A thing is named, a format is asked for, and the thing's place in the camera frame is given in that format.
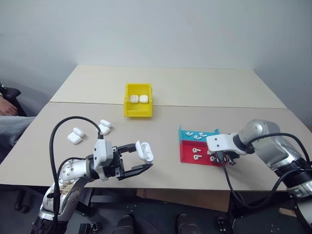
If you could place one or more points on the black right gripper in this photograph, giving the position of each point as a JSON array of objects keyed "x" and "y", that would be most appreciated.
[{"x": 229, "y": 154}]

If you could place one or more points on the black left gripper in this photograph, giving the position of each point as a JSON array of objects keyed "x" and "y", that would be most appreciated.
[{"x": 116, "y": 163}]

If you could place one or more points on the white earbud case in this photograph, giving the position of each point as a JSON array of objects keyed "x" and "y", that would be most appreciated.
[
  {"x": 79, "y": 131},
  {"x": 74, "y": 139},
  {"x": 146, "y": 152},
  {"x": 104, "y": 129},
  {"x": 143, "y": 99},
  {"x": 134, "y": 99},
  {"x": 106, "y": 123}
]

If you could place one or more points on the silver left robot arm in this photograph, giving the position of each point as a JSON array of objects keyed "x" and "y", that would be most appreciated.
[{"x": 70, "y": 170}]

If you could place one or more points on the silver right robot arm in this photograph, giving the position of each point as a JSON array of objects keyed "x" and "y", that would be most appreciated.
[{"x": 270, "y": 143}]

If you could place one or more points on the closed white earbud case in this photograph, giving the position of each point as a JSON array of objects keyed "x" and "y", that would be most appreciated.
[
  {"x": 79, "y": 131},
  {"x": 143, "y": 99},
  {"x": 106, "y": 123},
  {"x": 134, "y": 99},
  {"x": 74, "y": 139},
  {"x": 104, "y": 129}
]

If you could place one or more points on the yellow plastic bin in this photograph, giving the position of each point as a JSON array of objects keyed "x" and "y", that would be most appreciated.
[{"x": 137, "y": 111}]

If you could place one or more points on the bystander bare hand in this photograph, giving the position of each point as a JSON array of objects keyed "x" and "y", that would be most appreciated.
[{"x": 7, "y": 107}]

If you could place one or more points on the white earbud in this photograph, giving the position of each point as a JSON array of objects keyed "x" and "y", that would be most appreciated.
[
  {"x": 197, "y": 157},
  {"x": 189, "y": 133},
  {"x": 201, "y": 134},
  {"x": 195, "y": 150},
  {"x": 212, "y": 159},
  {"x": 197, "y": 137}
]

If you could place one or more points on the teal plastic tray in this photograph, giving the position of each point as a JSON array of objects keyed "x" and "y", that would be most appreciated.
[{"x": 209, "y": 133}]

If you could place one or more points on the red plastic tray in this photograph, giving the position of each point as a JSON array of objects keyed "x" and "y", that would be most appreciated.
[{"x": 187, "y": 156}]

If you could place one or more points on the dark rounded shape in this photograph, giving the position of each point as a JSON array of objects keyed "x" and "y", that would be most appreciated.
[
  {"x": 125, "y": 224},
  {"x": 185, "y": 224}
]

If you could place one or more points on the bystander grey trouser leg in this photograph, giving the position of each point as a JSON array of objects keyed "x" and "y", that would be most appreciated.
[{"x": 12, "y": 126}]

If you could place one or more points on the person sitting at left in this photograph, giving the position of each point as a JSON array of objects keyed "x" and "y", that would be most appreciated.
[{"x": 11, "y": 93}]

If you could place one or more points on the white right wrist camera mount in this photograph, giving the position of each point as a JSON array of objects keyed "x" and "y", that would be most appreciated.
[{"x": 219, "y": 143}]

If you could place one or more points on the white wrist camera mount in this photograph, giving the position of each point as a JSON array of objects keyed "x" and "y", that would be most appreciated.
[
  {"x": 101, "y": 151},
  {"x": 219, "y": 143}
]

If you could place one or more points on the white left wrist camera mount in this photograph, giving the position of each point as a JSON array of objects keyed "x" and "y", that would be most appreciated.
[{"x": 101, "y": 151}]

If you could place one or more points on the black table frame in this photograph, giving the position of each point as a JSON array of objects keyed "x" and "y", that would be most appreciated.
[{"x": 112, "y": 195}]

